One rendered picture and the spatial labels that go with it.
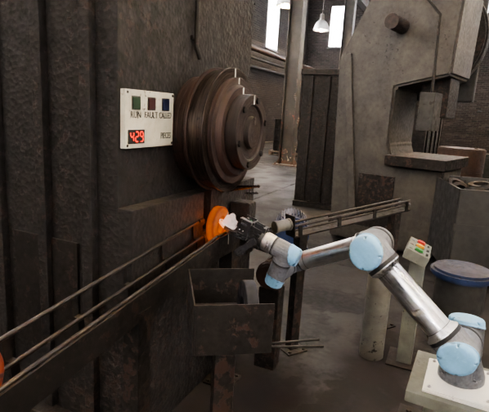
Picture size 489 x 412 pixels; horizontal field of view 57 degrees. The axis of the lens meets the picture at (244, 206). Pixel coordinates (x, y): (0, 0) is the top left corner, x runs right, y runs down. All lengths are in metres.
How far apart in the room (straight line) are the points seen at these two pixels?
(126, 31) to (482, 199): 2.77
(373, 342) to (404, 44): 2.70
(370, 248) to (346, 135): 2.97
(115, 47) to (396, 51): 3.19
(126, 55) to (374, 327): 1.69
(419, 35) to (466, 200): 1.50
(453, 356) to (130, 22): 1.41
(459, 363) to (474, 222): 2.11
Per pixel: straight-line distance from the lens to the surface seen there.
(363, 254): 1.55
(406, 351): 2.48
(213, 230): 1.77
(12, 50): 1.76
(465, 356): 1.60
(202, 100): 1.60
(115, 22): 1.46
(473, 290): 2.64
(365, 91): 4.38
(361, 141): 4.38
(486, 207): 3.61
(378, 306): 2.35
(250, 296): 1.18
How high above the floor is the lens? 1.19
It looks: 12 degrees down
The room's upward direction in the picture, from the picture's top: 3 degrees clockwise
